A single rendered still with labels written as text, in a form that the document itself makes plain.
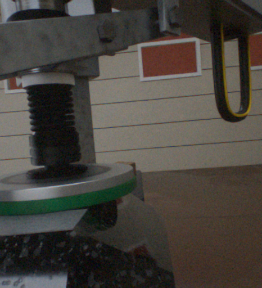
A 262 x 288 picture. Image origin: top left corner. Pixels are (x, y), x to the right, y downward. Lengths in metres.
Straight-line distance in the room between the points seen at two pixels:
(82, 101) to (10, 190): 0.85
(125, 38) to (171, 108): 5.91
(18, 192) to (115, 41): 0.25
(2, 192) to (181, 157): 6.11
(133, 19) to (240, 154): 6.19
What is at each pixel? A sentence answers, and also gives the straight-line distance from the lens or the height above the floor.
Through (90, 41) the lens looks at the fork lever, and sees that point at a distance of 0.43.
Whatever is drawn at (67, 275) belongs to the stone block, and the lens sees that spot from 0.27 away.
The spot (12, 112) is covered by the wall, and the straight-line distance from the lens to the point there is 7.08.
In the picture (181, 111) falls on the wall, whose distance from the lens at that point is 6.39.
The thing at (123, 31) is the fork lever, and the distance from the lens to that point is 0.49.
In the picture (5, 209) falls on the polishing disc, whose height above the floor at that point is 0.87.
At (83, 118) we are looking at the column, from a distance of 1.17.
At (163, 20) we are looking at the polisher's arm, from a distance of 0.54.
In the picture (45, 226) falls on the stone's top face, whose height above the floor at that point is 0.87.
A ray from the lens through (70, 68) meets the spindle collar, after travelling 0.43.
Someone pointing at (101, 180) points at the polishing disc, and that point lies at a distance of 0.36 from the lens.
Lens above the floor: 0.95
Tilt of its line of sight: 3 degrees down
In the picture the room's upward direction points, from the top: 5 degrees counter-clockwise
